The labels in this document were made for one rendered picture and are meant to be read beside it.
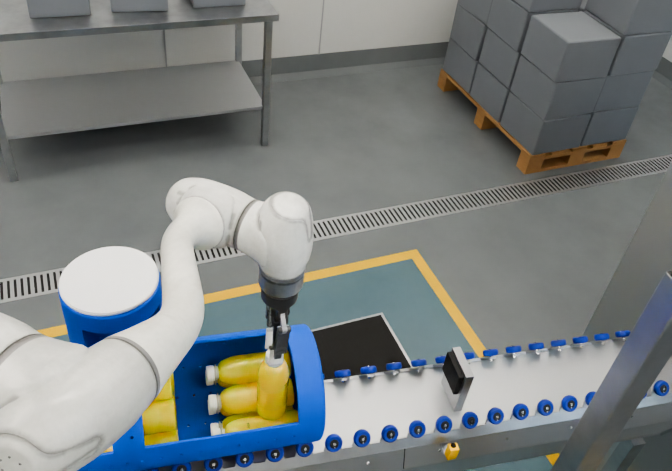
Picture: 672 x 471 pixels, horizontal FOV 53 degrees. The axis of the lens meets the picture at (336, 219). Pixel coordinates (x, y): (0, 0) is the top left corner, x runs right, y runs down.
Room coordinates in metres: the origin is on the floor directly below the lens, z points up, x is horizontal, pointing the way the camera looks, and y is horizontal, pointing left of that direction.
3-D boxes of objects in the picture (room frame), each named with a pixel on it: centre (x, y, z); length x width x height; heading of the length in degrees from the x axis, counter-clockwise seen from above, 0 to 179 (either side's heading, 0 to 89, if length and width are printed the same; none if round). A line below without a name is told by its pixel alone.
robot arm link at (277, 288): (0.93, 0.09, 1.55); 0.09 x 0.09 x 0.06
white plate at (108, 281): (1.33, 0.63, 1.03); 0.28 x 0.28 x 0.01
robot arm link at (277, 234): (0.93, 0.10, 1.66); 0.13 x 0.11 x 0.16; 70
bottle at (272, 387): (0.93, 0.10, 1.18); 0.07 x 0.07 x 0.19
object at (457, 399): (1.15, -0.38, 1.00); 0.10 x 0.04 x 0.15; 18
